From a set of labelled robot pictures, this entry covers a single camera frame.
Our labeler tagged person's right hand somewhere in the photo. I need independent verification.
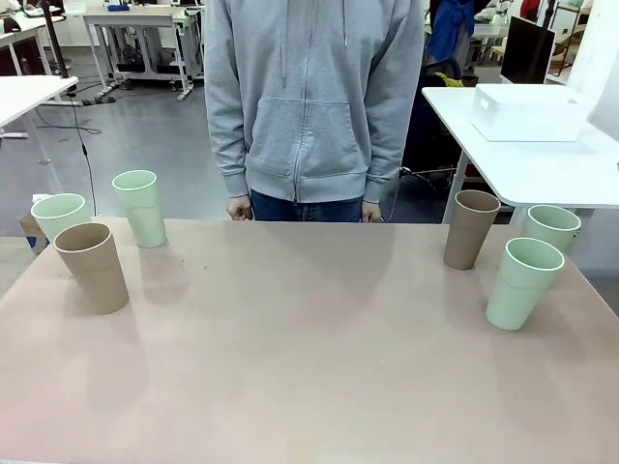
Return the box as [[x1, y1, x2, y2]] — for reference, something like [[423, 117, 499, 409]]
[[226, 192, 254, 222]]

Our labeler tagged pale green cup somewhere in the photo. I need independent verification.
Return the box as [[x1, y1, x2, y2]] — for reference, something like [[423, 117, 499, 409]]
[[111, 169, 168, 249], [524, 204, 582, 255], [485, 237, 566, 333], [30, 192, 93, 272]]

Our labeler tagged brown paper cup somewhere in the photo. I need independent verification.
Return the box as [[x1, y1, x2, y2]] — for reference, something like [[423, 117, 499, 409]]
[[443, 189, 502, 271], [52, 221, 131, 315]]

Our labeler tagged white plastic basket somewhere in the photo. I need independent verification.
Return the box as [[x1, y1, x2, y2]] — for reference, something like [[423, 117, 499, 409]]
[[469, 83, 597, 143]]

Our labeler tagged grey-sleeved left forearm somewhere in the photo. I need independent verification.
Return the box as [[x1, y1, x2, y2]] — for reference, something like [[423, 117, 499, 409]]
[[362, 96, 420, 204]]

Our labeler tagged grey-sleeved right forearm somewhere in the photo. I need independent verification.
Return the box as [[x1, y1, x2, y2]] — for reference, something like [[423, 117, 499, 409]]
[[205, 96, 252, 199]]

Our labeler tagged black office chair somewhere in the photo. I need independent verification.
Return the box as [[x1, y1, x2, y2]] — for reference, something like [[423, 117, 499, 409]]
[[399, 57, 466, 195]]

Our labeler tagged person in grey hoodie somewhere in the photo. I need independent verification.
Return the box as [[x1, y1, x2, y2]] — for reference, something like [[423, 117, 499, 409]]
[[203, 0, 427, 223]]

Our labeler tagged blue jacket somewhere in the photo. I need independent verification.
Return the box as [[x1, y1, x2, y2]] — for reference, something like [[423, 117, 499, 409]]
[[425, 0, 478, 64]]

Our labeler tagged cardboard box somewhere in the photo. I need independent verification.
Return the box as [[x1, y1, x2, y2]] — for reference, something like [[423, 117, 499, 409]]
[[18, 192, 52, 255]]

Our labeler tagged white height-adjustable desk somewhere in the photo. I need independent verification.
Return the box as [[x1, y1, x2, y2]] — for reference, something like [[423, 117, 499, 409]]
[[81, 4, 205, 102]]

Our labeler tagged black computer monitor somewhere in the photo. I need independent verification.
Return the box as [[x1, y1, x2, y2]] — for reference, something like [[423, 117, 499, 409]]
[[500, 15, 556, 86]]

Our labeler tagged white rounded-corner table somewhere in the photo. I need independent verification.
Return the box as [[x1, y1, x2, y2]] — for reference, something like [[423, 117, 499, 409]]
[[0, 75, 79, 165]]

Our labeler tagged black stand pole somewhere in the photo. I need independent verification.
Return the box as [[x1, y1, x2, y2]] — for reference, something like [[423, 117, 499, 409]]
[[41, 0, 74, 79]]

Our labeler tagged thin black floor cable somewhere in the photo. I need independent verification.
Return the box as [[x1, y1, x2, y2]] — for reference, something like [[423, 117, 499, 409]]
[[71, 94, 98, 217]]

